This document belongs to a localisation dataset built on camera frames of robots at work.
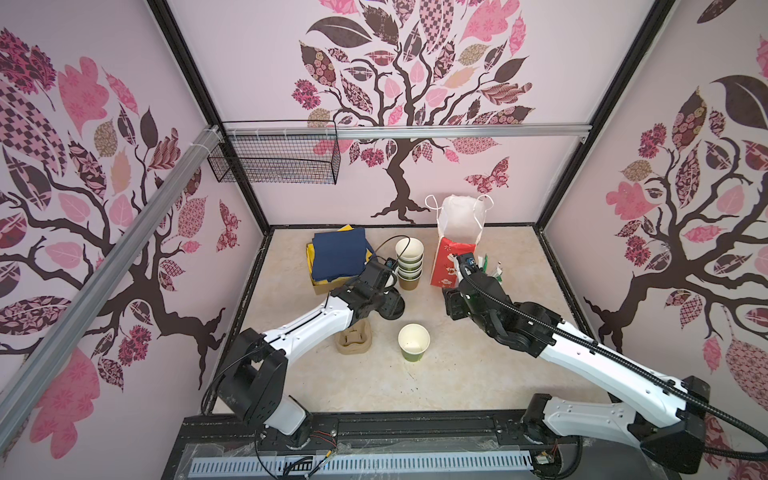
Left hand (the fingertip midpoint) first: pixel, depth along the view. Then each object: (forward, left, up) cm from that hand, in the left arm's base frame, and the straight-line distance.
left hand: (386, 297), depth 87 cm
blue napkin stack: (+24, +18, -9) cm, 31 cm away
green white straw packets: (+7, -29, +8) cm, 30 cm away
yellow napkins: (+23, +28, -8) cm, 37 cm away
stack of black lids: (-6, -2, +6) cm, 9 cm away
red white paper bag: (+30, -27, +3) cm, 40 cm away
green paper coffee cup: (-10, -8, -8) cm, 15 cm away
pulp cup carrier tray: (-10, +9, -7) cm, 15 cm away
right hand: (-5, -17, +14) cm, 23 cm away
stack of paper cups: (+12, -7, +6) cm, 16 cm away
